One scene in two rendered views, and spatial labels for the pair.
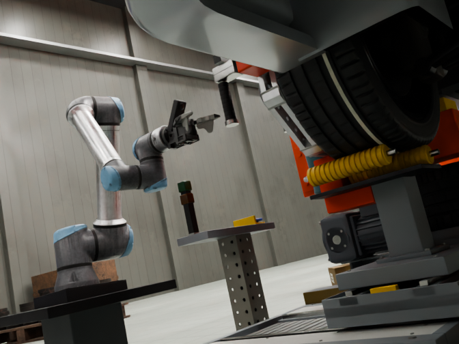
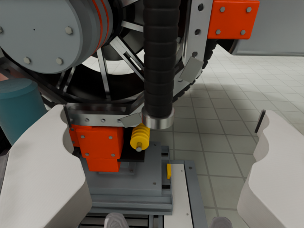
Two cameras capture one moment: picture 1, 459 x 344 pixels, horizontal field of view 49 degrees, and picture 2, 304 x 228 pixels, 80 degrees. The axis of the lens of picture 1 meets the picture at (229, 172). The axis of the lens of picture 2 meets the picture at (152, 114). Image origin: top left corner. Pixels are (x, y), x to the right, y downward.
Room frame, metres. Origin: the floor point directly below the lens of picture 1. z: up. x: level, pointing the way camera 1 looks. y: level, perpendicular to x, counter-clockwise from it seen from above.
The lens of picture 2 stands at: (1.73, 0.12, 0.89)
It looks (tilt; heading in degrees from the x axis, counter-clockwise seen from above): 33 degrees down; 232
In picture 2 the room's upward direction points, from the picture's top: 1 degrees clockwise
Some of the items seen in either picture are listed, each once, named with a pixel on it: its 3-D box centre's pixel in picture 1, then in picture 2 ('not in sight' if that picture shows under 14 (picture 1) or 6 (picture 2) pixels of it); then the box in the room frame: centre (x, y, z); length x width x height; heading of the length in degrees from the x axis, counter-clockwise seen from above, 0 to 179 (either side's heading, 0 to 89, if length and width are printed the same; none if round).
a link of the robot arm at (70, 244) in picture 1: (74, 246); not in sight; (2.24, 0.75, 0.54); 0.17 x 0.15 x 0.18; 124
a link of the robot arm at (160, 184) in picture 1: (151, 175); not in sight; (1.85, 0.29, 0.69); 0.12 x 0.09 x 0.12; 124
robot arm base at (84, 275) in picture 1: (76, 277); not in sight; (2.23, 0.75, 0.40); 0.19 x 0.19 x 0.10
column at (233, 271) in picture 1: (244, 287); not in sight; (2.12, 0.04, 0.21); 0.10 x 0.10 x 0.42; 51
